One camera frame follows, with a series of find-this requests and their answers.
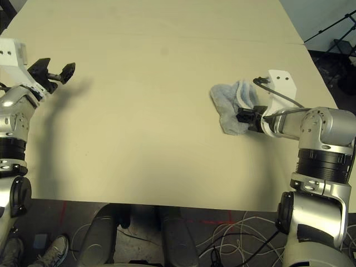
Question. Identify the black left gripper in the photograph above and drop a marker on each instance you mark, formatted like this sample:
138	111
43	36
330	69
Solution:
51	82

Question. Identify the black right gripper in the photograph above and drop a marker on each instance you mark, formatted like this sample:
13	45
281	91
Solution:
254	116

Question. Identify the grey blue terry rag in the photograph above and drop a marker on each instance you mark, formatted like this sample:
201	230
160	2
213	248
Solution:
225	97

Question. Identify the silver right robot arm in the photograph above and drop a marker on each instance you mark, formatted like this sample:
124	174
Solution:
328	125

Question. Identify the black tripod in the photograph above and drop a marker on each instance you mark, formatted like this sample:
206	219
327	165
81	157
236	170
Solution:
328	27

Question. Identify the black metal stand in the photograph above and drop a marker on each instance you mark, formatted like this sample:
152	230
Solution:
342	41

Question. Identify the grey right robot leg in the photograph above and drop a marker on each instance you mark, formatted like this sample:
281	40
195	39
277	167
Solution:
178	239

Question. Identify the grey robot leg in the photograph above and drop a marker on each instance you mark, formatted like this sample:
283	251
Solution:
100	239
178	239

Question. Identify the small blue floor object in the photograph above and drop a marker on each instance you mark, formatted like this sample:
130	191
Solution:
40	241

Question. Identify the grey left robot leg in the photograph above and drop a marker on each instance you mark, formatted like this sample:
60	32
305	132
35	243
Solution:
100	239

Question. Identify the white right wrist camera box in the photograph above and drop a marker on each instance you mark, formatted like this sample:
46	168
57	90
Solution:
281	83

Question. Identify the black metal table frame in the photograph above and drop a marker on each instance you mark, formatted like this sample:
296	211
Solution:
8	11

